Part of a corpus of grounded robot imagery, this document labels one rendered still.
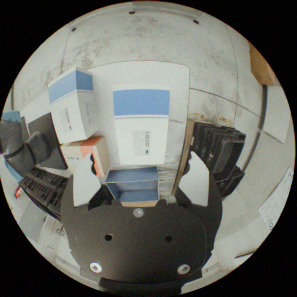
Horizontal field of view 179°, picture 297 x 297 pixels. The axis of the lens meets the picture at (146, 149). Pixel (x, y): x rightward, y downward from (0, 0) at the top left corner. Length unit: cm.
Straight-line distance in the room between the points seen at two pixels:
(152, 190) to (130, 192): 11
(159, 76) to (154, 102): 12
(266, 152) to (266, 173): 44
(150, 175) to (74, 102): 33
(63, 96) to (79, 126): 10
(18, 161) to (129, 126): 42
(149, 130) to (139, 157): 8
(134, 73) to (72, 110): 20
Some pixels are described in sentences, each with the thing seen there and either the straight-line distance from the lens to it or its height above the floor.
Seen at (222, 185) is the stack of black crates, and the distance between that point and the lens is 127.
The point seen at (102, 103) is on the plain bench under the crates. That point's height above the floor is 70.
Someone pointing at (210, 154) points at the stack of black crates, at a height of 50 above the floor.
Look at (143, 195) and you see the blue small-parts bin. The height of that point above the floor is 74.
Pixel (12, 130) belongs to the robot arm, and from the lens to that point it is 42.
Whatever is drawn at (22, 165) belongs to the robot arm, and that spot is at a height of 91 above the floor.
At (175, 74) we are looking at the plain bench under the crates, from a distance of 33.
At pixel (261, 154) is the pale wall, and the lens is 264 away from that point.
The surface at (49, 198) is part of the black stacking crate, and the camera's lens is 60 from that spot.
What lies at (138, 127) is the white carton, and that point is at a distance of 21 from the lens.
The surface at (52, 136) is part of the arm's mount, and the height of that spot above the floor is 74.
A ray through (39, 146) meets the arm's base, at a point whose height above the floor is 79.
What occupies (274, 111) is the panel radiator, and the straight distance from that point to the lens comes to 250.
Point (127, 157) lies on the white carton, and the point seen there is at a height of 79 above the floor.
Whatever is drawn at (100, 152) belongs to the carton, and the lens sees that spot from 31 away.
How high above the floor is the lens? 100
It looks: 61 degrees down
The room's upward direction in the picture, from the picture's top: 176 degrees clockwise
